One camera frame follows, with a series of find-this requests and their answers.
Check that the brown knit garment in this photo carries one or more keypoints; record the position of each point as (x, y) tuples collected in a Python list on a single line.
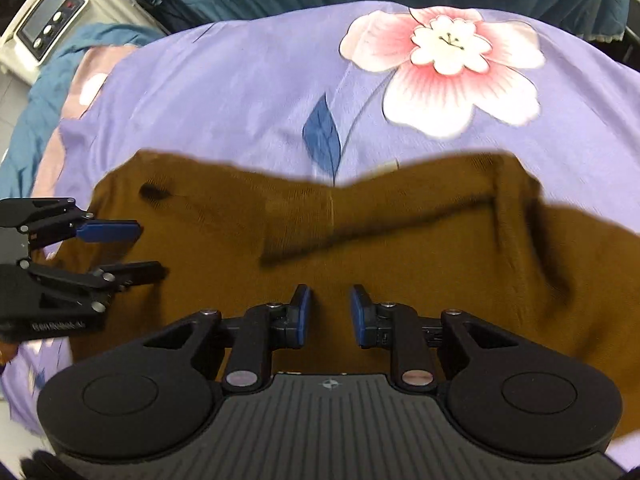
[(400, 240)]

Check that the white appliance with control panel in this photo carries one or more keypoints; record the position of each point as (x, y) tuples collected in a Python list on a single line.
[(50, 15)]

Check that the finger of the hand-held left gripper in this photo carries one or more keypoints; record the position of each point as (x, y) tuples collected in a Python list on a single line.
[(110, 231), (135, 272)]

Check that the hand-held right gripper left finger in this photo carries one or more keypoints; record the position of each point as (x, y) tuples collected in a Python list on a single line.
[(303, 310)]

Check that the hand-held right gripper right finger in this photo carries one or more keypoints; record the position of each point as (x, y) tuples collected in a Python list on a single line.
[(357, 310)]

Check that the purple floral bedsheet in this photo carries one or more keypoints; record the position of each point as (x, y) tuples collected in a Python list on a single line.
[(250, 85)]

